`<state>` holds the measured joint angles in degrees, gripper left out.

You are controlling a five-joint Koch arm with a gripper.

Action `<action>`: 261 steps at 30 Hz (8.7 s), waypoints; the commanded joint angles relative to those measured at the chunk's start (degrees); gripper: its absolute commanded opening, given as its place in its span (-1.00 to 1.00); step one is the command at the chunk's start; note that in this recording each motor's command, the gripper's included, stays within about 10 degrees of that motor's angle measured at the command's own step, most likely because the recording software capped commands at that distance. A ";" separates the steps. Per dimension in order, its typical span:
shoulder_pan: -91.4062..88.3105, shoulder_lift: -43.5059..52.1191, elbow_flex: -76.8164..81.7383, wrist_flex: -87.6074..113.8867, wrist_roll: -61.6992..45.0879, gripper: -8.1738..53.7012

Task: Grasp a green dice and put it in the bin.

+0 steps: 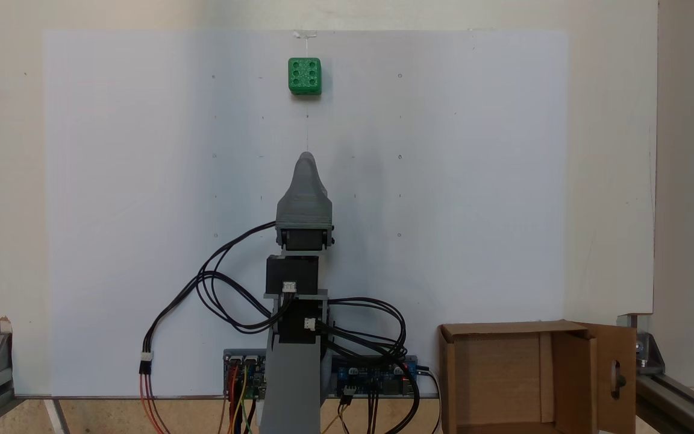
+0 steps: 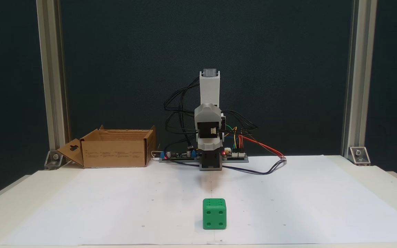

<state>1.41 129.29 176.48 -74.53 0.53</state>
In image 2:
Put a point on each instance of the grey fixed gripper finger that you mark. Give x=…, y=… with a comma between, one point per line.
x=208, y=146

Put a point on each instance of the green dice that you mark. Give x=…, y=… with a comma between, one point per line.
x=214, y=217

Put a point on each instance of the blue circuit board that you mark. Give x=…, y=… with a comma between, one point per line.
x=177, y=157

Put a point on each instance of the open cardboard box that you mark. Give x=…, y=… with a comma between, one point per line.
x=115, y=151

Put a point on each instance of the white paper sheet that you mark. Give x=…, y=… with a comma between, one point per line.
x=115, y=206

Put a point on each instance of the metal corner bracket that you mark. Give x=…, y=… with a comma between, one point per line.
x=55, y=159
x=359, y=155

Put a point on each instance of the aluminium frame post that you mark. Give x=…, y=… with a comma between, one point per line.
x=52, y=69
x=358, y=69

